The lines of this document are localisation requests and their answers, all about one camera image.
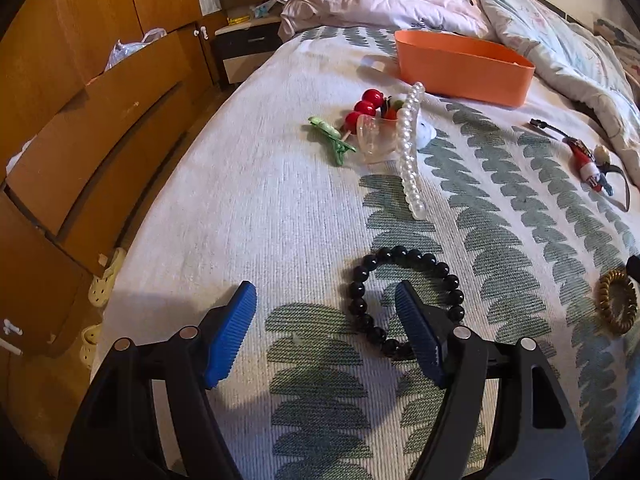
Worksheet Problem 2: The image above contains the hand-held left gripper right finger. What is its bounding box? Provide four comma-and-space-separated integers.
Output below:
394, 280, 591, 480

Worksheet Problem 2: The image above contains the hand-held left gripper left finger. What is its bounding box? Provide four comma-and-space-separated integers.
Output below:
59, 280, 258, 480

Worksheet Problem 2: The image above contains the black bead bracelet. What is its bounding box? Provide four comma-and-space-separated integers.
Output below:
348, 245, 465, 359

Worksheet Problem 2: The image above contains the orange storage box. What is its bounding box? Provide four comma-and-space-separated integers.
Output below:
394, 29, 536, 108

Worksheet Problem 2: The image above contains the leaf pattern bedspread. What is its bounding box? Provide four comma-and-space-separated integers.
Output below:
92, 25, 640, 480

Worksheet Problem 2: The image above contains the cream clog slipper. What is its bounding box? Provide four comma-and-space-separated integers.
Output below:
80, 324, 103, 368
87, 247, 127, 308

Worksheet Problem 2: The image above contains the thin black hair clip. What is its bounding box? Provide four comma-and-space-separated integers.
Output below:
529, 118, 573, 140

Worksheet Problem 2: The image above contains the white pearl hair clip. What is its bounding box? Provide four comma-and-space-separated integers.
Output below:
397, 81, 428, 221

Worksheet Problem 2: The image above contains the small white hair ornament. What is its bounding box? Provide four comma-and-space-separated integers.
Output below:
416, 119, 437, 150

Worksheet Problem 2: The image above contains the clear pink claw clip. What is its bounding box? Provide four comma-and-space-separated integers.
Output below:
356, 114, 401, 165

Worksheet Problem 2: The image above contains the green hair clip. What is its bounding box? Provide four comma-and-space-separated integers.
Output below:
307, 116, 358, 167

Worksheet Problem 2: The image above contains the floral pillow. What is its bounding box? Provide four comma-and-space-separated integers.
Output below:
592, 17, 640, 58

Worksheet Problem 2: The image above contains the pale floral duvet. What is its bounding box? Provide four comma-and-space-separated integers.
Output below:
452, 0, 640, 186

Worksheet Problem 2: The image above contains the red bead hair clip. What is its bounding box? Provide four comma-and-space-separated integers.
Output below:
341, 88, 385, 138

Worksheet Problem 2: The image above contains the wooden wardrobe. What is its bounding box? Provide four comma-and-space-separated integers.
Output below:
0, 0, 281, 461

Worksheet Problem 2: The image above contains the dark and beige nightstand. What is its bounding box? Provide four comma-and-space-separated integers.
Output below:
214, 15, 283, 86

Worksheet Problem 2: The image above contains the white plastic bag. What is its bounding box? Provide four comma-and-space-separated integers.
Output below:
104, 27, 167, 72

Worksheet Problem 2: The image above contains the pink blanket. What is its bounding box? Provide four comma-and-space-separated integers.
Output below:
277, 0, 493, 43

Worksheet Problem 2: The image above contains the gold spiral hair tie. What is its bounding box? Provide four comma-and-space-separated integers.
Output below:
594, 269, 640, 333

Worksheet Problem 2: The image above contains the red white keychain figure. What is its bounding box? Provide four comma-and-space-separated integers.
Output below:
592, 144, 632, 212

